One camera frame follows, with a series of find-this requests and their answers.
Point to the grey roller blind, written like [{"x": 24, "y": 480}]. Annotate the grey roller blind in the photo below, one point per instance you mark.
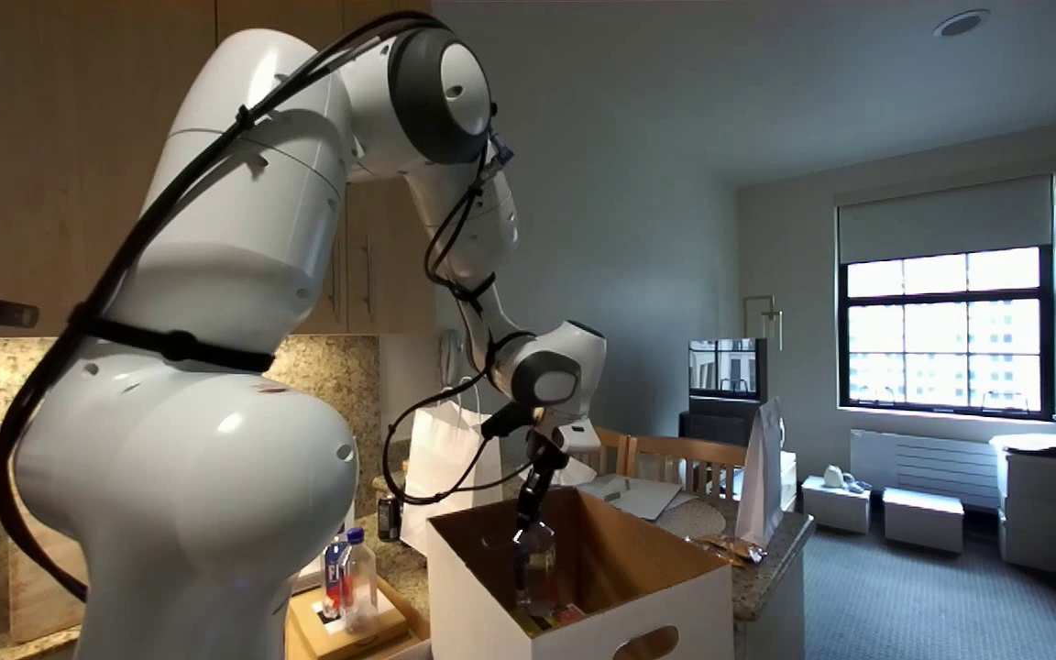
[{"x": 944, "y": 222}]

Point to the small white floor box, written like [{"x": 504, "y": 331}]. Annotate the small white floor box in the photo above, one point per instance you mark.
[
  {"x": 833, "y": 502},
  {"x": 923, "y": 521}
]

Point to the black cabinet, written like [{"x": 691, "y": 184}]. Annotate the black cabinet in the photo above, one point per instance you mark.
[{"x": 716, "y": 422}]

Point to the white wall radiator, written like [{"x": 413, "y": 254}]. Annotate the white wall radiator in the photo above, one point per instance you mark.
[{"x": 920, "y": 463}]

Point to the large white cardboard box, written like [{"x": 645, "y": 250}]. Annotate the large white cardboard box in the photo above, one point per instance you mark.
[{"x": 1036, "y": 499}]

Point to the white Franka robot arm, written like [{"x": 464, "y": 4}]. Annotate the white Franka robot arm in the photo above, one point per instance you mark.
[{"x": 212, "y": 490}]

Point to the black framed window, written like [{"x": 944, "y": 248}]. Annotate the black framed window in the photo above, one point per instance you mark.
[{"x": 947, "y": 331}]

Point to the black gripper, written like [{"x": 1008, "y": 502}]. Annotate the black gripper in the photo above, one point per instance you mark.
[{"x": 545, "y": 463}]

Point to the shallow cardboard tray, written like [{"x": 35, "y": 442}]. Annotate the shallow cardboard tray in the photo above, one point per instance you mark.
[{"x": 309, "y": 628}]

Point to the white draped cloth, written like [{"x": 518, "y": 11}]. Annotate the white draped cloth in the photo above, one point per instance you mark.
[{"x": 768, "y": 479}]

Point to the small flat screen monitor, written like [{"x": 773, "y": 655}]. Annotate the small flat screen monitor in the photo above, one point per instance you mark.
[{"x": 727, "y": 368}]

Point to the clear water bottle blue cap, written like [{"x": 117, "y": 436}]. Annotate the clear water bottle blue cap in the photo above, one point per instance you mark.
[
  {"x": 334, "y": 580},
  {"x": 536, "y": 568},
  {"x": 360, "y": 580}
]

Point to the metal pole stand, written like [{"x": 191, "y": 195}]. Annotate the metal pole stand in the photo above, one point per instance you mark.
[{"x": 768, "y": 321}]

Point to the wooden chair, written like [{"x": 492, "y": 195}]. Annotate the wooden chair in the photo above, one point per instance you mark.
[
  {"x": 612, "y": 447},
  {"x": 689, "y": 458}
]

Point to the grey notebook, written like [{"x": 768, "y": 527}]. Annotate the grey notebook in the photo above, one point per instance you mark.
[{"x": 645, "y": 496}]

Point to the wooden wall cabinets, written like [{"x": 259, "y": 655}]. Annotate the wooden wall cabinets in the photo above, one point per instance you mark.
[{"x": 39, "y": 149}]

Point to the round ceiling light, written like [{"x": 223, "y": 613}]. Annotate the round ceiling light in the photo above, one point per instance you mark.
[{"x": 964, "y": 23}]

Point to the dark jar yellow lid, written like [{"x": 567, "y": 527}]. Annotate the dark jar yellow lid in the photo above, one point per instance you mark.
[{"x": 391, "y": 513}]

